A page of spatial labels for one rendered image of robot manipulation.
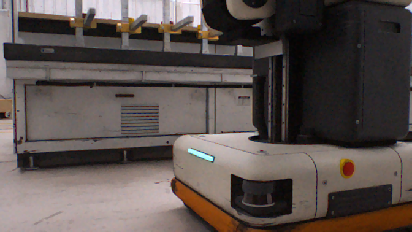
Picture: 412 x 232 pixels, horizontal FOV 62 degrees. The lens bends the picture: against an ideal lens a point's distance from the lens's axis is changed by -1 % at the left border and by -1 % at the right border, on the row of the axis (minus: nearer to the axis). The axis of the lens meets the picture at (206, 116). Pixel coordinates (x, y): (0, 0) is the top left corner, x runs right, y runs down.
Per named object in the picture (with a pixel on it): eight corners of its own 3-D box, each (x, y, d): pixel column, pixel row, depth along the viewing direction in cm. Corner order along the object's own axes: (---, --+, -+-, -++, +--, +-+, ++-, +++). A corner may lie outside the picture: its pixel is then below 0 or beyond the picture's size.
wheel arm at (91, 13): (96, 16, 163) (95, 7, 163) (88, 15, 161) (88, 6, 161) (87, 32, 202) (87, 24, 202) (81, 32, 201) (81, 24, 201)
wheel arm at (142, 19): (148, 22, 173) (148, 13, 173) (141, 21, 172) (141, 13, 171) (130, 36, 213) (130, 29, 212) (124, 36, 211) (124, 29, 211)
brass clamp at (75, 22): (96, 27, 190) (96, 18, 189) (70, 26, 184) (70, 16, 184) (95, 30, 195) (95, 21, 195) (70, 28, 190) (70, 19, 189)
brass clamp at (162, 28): (181, 33, 210) (181, 24, 210) (160, 31, 204) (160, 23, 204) (178, 34, 216) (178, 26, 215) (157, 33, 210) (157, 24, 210)
